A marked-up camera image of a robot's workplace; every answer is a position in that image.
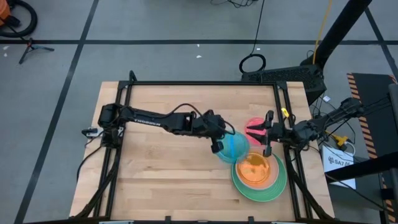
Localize black metal beam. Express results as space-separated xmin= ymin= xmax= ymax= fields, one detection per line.
xmin=324 ymin=151 xmax=398 ymax=184

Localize black camera mast pole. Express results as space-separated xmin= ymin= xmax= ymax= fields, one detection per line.
xmin=313 ymin=0 xmax=373 ymax=68

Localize black hazard-striped platform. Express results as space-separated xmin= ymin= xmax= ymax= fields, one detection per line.
xmin=347 ymin=72 xmax=398 ymax=224

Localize light green large plate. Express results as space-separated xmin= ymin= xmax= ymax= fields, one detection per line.
xmin=231 ymin=151 xmax=288 ymax=203

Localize yellow hanging cable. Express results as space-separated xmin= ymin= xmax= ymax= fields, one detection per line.
xmin=312 ymin=0 xmax=334 ymax=65

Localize coiled black cable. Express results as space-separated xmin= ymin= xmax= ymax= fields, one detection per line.
xmin=238 ymin=53 xmax=267 ymax=74

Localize yellow plug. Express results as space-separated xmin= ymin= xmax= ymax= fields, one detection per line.
xmin=325 ymin=130 xmax=349 ymax=147

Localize black tripod stand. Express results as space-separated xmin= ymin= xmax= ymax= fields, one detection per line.
xmin=18 ymin=37 xmax=55 ymax=65

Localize grey metal post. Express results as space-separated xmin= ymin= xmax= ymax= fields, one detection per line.
xmin=387 ymin=83 xmax=398 ymax=125

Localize orange vacuum cleaner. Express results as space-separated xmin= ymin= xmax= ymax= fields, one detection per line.
xmin=0 ymin=0 xmax=12 ymax=27

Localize white printed box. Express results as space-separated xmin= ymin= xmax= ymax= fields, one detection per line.
xmin=322 ymin=144 xmax=358 ymax=190

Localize black computer case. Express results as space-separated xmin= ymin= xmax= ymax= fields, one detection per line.
xmin=241 ymin=64 xmax=328 ymax=106

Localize clear blue small plate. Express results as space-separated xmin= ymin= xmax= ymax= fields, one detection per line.
xmin=215 ymin=130 xmax=251 ymax=165

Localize tangled black cables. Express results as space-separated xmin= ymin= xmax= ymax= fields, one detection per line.
xmin=210 ymin=0 xmax=259 ymax=9

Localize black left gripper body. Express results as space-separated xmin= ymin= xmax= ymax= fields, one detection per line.
xmin=198 ymin=109 xmax=227 ymax=153

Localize black hanging cable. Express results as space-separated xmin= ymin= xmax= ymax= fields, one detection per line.
xmin=253 ymin=0 xmax=267 ymax=55

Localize clear orange small plate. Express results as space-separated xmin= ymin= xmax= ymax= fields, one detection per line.
xmin=235 ymin=152 xmax=272 ymax=188

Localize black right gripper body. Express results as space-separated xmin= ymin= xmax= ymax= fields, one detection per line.
xmin=263 ymin=110 xmax=295 ymax=157

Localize clear pink small plate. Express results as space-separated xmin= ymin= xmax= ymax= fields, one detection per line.
xmin=244 ymin=117 xmax=271 ymax=147

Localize black metal table frame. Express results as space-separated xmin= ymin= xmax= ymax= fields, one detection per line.
xmin=72 ymin=70 xmax=335 ymax=222

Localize black vacuum hose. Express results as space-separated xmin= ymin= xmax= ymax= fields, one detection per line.
xmin=0 ymin=0 xmax=39 ymax=39

